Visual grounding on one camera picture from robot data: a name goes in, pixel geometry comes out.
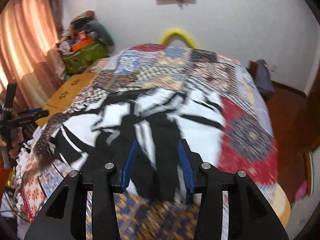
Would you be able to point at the person's left hand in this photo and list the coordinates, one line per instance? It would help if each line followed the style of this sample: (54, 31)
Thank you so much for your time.
(17, 138)

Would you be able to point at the black and white patterned shirt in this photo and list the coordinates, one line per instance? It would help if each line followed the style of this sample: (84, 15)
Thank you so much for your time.
(157, 119)

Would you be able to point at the pink orange window curtain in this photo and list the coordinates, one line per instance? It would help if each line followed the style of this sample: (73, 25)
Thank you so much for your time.
(28, 52)

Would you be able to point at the patchwork patterned bed quilt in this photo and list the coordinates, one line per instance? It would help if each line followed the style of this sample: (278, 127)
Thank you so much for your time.
(247, 141)

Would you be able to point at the grey blue bag on floor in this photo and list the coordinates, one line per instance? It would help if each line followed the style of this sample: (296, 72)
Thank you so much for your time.
(263, 80)

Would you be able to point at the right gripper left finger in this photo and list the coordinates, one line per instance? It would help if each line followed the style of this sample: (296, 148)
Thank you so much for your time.
(63, 216)

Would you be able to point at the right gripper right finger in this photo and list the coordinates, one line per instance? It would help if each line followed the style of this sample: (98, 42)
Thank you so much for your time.
(232, 206)

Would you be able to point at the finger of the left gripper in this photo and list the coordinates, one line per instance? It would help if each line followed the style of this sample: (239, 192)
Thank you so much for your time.
(30, 111)
(30, 118)

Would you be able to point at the orange box on pile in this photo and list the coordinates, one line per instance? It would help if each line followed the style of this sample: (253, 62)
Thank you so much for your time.
(81, 44)

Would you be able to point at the brown bag on pile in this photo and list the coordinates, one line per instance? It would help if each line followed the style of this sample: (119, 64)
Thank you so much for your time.
(83, 18)

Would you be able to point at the yellow curved foam tube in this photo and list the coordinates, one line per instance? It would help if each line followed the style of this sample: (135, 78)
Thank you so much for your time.
(177, 34)

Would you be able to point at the green patterned storage bag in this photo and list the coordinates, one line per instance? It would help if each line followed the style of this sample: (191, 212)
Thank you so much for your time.
(78, 61)

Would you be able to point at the grey green plush toy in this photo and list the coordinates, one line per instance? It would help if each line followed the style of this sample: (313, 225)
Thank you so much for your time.
(100, 32)

